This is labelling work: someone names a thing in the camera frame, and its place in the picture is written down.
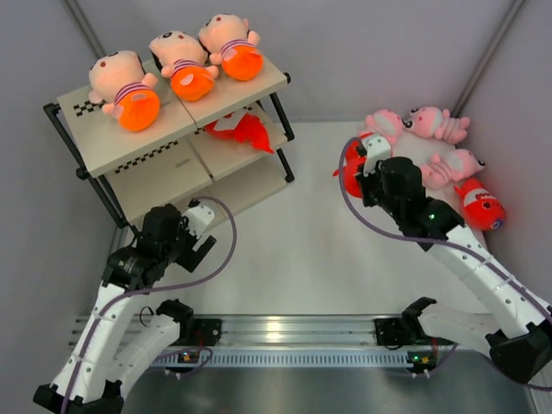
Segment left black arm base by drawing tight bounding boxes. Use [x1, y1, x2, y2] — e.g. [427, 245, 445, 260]
[188, 318, 223, 347]

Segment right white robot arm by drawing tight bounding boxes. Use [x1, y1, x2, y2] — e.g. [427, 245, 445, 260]
[354, 157, 551, 384]

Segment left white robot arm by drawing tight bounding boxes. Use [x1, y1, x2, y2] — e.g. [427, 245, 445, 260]
[33, 199, 216, 413]

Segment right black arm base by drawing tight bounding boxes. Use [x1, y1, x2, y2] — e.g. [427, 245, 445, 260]
[373, 318, 411, 350]

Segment beige three-tier shelf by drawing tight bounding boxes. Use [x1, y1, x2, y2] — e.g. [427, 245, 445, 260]
[43, 60, 294, 229]

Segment pink plush left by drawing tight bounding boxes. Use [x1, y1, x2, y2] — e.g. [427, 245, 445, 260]
[358, 109, 405, 147]

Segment pink plush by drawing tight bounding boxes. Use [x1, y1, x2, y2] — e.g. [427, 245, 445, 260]
[358, 109, 405, 147]
[403, 106, 471, 145]
[420, 148, 486, 190]

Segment pink plush lower right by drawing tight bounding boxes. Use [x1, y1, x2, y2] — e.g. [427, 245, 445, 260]
[420, 148, 486, 190]

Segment pink plush top right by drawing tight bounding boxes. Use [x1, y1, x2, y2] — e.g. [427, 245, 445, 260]
[403, 106, 471, 145]

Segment red plush fish white face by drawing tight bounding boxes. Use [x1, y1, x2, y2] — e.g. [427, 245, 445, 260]
[454, 178, 506, 231]

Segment left doll orange pants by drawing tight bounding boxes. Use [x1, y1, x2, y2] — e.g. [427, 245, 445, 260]
[89, 50, 160, 132]

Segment doll orange pants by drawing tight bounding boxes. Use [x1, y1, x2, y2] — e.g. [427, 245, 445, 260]
[198, 14, 264, 81]
[89, 50, 160, 132]
[149, 30, 219, 102]

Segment middle doll orange pants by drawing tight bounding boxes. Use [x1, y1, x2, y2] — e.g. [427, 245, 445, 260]
[149, 30, 219, 102]

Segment right doll orange pants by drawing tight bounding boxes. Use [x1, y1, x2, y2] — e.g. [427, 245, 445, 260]
[198, 14, 264, 81]

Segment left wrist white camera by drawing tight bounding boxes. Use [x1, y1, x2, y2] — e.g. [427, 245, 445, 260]
[182, 199, 215, 238]

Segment wrist white camera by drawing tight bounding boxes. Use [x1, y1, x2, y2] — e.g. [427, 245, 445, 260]
[356, 133, 392, 177]
[182, 199, 215, 238]

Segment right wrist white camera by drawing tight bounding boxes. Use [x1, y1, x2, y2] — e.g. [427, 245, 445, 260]
[356, 133, 392, 177]

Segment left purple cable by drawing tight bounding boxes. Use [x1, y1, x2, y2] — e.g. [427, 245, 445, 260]
[60, 196, 238, 414]

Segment purple cable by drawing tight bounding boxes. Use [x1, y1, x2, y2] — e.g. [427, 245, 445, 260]
[60, 196, 238, 414]
[338, 136, 552, 392]

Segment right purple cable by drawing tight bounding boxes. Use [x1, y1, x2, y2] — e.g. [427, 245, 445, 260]
[338, 136, 552, 392]

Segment aluminium mounting rail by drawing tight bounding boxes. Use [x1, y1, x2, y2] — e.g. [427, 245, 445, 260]
[66, 313, 492, 350]

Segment white slotted cable duct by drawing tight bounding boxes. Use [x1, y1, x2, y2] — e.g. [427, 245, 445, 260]
[151, 348, 413, 368]

